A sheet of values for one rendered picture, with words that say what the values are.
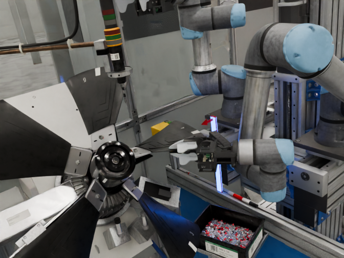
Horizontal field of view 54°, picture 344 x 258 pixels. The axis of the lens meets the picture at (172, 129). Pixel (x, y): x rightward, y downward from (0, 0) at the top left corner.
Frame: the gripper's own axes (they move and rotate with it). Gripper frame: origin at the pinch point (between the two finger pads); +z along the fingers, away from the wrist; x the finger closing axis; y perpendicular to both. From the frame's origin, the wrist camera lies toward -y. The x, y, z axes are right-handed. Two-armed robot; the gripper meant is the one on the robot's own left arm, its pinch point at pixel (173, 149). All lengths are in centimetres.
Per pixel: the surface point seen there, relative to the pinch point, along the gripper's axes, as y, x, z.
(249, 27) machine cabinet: -410, 68, -10
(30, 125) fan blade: 17.8, -20.1, 32.8
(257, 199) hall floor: -126, 132, -20
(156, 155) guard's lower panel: -75, 54, 36
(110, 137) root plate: 6.1, -8.4, 17.2
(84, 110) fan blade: -1.9, -14.0, 28.2
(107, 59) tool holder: 2.2, -31.3, 13.4
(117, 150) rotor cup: 11.7, -7.4, 12.8
